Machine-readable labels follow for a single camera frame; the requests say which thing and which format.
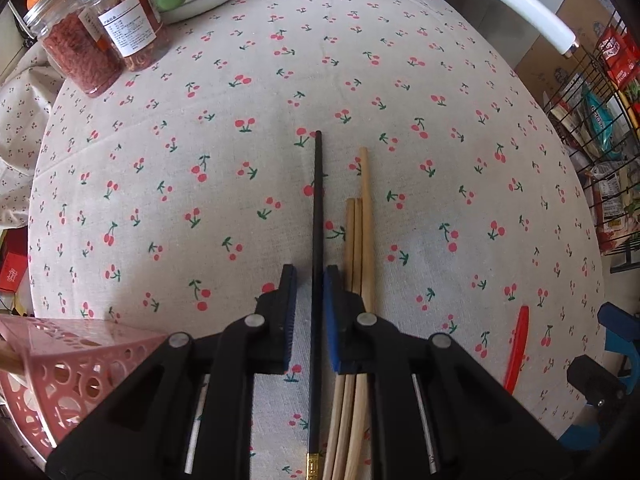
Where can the clear jar of red berries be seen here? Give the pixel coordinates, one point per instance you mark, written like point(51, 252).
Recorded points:
point(80, 55)

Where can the blue plastic stool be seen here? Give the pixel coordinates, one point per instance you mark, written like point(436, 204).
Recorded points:
point(590, 430)

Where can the pink perforated utensil holder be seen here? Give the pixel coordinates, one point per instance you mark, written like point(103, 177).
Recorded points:
point(75, 375)

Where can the teal snack packet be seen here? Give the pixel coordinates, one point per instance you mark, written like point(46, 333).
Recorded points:
point(600, 110)

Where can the small floral draped cloth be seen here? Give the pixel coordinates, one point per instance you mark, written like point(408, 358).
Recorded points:
point(20, 135)

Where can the red snack packet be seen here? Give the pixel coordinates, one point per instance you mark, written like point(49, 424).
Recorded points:
point(617, 52)

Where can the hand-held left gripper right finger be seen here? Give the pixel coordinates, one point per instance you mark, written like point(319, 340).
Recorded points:
point(332, 320)

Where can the cherry print tablecloth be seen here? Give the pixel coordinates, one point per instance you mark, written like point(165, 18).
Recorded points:
point(200, 235)

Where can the black chopstick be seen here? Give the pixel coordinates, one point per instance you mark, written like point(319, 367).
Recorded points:
point(316, 210)

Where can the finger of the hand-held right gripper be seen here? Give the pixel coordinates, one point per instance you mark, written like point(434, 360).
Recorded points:
point(620, 322)
point(592, 374)

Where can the cardboard box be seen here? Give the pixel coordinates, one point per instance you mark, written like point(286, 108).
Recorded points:
point(550, 50)

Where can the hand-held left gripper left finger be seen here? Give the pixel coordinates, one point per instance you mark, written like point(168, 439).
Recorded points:
point(289, 320)

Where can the red chopstick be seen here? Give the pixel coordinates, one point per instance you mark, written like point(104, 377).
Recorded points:
point(517, 350)

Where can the clear jar with white label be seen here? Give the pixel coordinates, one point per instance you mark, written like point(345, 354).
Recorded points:
point(130, 25)

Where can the red box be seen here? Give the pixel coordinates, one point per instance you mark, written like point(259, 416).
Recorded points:
point(11, 272)

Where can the bamboo chopstick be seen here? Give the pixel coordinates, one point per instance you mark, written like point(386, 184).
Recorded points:
point(349, 240)
point(357, 240)
point(366, 210)

